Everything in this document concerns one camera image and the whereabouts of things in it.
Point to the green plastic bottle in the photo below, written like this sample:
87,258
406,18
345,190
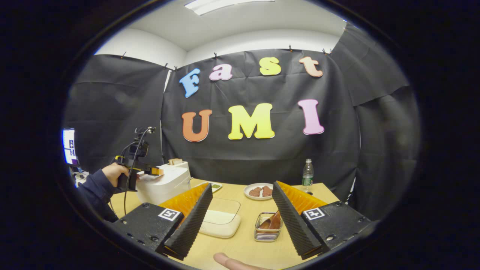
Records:
308,174

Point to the wooden spoon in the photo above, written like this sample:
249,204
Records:
272,223

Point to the white round plate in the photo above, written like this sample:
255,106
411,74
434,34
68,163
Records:
249,195

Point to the white side desk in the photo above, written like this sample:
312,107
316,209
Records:
80,176

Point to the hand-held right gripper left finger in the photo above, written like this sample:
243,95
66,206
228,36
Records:
191,225

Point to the white rice cooker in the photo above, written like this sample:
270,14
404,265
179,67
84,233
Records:
165,187

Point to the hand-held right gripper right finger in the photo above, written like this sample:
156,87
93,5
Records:
294,225

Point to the black backdrop cloth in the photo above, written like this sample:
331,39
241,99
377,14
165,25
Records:
262,157

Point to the brown toast slices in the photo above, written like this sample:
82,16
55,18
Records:
175,161

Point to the white divided sauce dish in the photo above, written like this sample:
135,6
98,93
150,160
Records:
215,185

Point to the brown meat piece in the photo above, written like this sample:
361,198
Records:
255,192
267,191

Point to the clear container of rice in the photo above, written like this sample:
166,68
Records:
221,221

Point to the computer monitor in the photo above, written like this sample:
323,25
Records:
69,146

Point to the white toaster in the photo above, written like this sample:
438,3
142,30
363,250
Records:
184,165

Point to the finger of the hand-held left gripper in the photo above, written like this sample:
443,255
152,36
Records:
152,171

